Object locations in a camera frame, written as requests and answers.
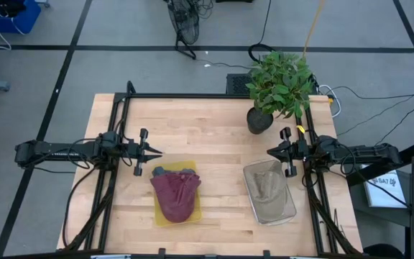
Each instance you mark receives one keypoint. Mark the black vented computer box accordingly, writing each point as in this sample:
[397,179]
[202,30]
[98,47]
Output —
[237,84]

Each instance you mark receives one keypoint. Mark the black chair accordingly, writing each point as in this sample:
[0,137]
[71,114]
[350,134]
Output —
[383,252]

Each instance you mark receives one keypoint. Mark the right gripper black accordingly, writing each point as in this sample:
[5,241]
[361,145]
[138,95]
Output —
[291,169]

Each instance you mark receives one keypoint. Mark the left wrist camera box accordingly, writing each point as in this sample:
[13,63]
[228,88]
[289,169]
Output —
[129,148]

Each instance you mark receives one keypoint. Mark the maroon baseball cap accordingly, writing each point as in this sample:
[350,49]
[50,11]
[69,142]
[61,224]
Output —
[189,172]

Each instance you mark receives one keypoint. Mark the white flat bar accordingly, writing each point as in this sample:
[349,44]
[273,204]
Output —
[110,257]

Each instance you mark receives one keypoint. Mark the black table clamp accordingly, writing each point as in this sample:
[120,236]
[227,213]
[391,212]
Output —
[162,252]
[266,253]

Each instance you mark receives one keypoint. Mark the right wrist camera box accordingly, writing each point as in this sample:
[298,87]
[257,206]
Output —
[302,149]

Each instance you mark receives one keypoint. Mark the black floor fan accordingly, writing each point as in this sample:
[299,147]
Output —
[183,19]

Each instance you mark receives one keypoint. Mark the black aluminium table frame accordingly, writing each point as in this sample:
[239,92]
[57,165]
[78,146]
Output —
[210,96]

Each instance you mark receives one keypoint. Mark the yellow tape tag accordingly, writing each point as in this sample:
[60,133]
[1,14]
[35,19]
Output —
[300,128]

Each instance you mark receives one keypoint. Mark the white paper sheet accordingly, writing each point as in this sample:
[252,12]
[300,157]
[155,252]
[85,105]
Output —
[383,194]

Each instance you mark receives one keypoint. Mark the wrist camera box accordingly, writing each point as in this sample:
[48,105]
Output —
[302,149]
[129,148]

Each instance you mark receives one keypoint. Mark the green plant in black pot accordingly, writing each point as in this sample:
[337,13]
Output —
[279,86]

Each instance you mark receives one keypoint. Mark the yellow translucent plastic bin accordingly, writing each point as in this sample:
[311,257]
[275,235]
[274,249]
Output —
[161,212]

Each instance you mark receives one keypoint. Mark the mauve baseball cap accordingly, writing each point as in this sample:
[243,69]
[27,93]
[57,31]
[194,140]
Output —
[175,194]

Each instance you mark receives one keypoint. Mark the black frame hook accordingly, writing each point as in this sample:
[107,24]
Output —
[131,88]

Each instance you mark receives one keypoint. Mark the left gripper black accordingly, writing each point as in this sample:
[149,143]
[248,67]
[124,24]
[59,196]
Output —
[140,135]

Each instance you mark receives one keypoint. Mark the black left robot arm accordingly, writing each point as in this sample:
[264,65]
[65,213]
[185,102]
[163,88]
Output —
[56,151]

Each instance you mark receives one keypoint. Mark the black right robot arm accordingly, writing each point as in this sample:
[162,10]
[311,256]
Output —
[365,153]

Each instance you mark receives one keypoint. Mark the tan baseball cap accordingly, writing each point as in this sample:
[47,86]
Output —
[268,190]

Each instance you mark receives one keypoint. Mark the blue cart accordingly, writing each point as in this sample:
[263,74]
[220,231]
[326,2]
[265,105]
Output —
[27,19]

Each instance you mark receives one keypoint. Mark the grey baseball cap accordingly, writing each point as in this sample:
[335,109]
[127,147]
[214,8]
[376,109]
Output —
[158,171]

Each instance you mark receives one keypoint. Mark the clear plastic bin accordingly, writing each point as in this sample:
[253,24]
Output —
[290,210]

